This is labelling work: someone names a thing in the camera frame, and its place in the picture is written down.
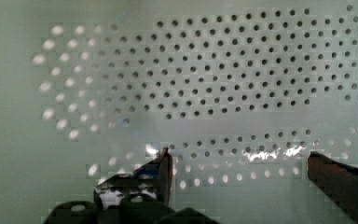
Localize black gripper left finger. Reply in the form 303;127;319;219
93;147;173;209

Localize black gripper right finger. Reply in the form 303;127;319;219
308;151;358;224

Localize mint green strainer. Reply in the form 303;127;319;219
0;0;358;224

